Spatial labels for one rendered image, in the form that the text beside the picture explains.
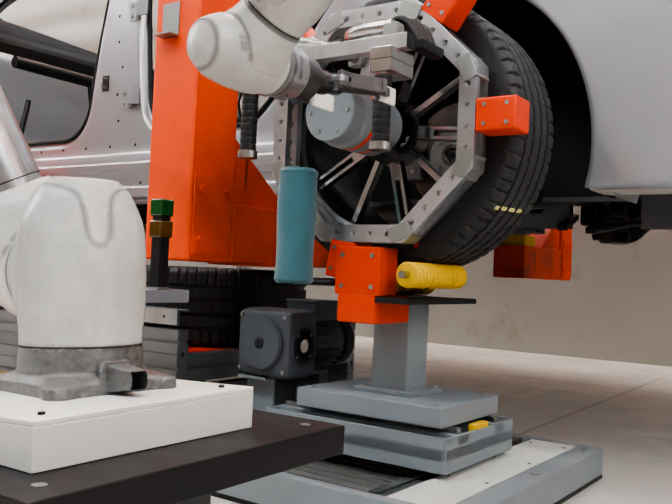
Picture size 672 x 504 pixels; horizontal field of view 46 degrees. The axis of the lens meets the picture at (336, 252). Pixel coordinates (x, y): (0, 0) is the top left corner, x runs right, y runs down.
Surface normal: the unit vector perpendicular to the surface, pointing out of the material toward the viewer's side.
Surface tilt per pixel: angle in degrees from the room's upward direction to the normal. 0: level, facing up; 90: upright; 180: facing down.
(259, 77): 133
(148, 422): 90
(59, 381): 14
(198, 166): 90
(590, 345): 90
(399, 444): 90
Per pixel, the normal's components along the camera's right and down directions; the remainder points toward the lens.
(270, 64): 0.57, 0.69
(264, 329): -0.57, -0.04
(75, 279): 0.22, -0.07
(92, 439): 0.83, 0.03
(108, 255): 0.64, -0.11
